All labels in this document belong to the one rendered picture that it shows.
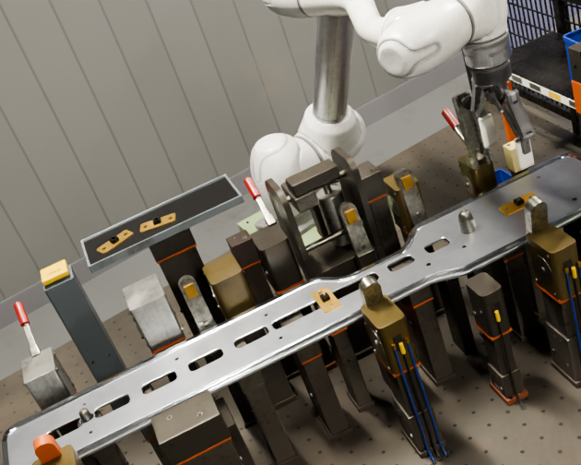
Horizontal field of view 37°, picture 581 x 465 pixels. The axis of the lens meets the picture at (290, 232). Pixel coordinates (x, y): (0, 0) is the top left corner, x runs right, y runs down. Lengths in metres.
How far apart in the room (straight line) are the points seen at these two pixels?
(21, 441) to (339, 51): 1.23
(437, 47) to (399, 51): 0.07
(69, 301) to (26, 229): 2.27
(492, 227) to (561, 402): 0.38
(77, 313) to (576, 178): 1.13
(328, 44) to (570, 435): 1.13
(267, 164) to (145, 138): 1.89
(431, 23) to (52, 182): 2.87
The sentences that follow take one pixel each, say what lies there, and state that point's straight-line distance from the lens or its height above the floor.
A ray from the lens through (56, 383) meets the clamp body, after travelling 1.87.
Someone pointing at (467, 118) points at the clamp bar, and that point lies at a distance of 1.94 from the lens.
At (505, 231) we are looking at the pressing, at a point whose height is 1.00.
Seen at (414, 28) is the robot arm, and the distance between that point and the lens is 1.54.
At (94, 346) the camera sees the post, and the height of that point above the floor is 0.96.
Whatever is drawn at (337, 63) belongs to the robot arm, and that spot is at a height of 1.21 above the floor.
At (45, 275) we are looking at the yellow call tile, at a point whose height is 1.16.
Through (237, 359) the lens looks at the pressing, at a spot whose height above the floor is 1.00.
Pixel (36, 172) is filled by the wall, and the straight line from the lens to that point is 4.15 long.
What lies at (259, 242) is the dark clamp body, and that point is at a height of 1.08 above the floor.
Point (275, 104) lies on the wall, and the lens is 4.48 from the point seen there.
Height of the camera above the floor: 2.02
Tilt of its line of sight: 30 degrees down
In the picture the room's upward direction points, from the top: 21 degrees counter-clockwise
